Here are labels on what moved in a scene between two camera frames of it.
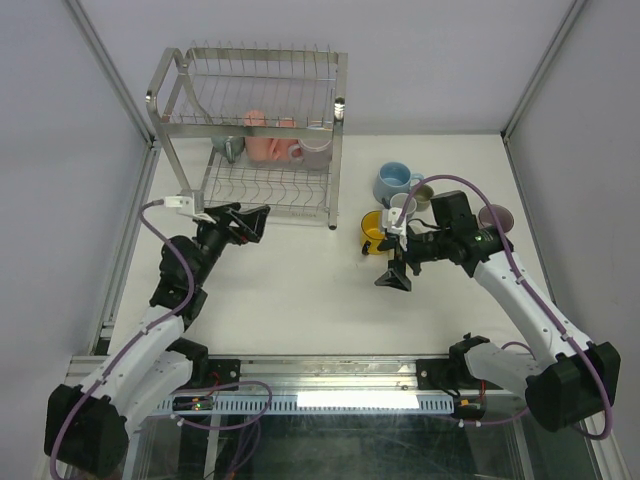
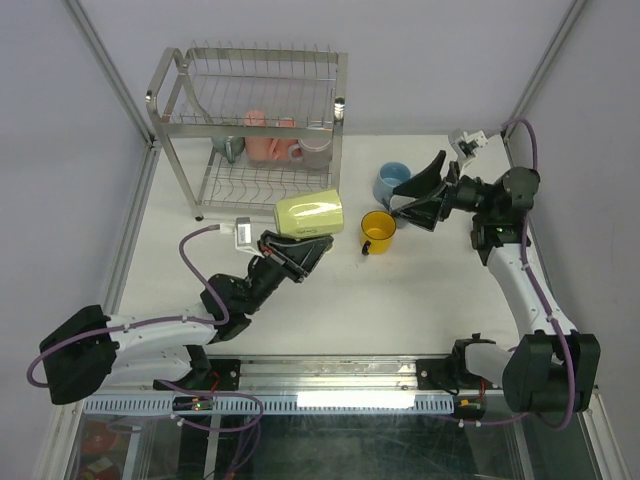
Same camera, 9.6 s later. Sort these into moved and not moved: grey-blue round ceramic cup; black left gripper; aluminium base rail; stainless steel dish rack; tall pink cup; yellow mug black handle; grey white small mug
Moved: black left gripper
Not moved: grey-blue round ceramic cup; yellow mug black handle; tall pink cup; grey white small mug; aluminium base rail; stainless steel dish rack
